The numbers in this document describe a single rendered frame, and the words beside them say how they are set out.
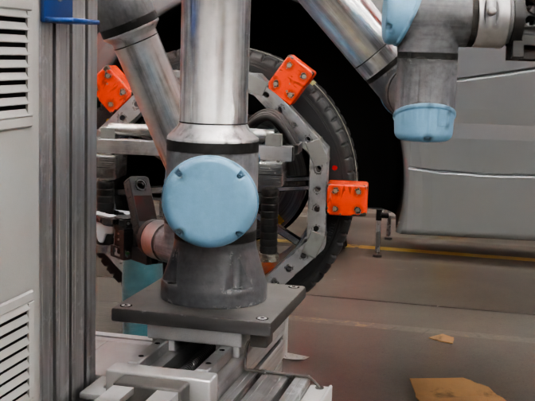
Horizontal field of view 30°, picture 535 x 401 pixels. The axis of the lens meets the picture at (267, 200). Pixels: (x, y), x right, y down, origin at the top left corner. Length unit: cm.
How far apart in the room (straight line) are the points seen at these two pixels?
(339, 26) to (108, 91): 100
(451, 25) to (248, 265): 43
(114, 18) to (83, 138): 37
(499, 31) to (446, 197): 120
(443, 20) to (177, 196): 38
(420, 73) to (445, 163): 118
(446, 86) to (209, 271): 40
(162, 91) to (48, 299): 51
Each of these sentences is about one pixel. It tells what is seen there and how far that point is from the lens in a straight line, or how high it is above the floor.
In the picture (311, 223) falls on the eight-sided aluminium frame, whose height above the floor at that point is 79.
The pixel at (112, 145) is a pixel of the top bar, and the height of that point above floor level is 97.
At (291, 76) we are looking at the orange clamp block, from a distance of 219.
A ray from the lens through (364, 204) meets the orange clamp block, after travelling 220.
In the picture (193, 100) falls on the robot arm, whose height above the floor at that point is 110.
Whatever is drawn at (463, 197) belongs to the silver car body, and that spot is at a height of 84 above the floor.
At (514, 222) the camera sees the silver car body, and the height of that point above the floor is 79.
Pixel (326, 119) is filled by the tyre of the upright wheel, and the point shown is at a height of 102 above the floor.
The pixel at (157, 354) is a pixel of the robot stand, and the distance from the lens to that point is 134.
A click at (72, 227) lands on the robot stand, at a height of 94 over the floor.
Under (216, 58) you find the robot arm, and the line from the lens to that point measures 121.
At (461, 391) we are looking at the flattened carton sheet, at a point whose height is 1.
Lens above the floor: 116
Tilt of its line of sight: 8 degrees down
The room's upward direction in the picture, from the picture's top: 2 degrees clockwise
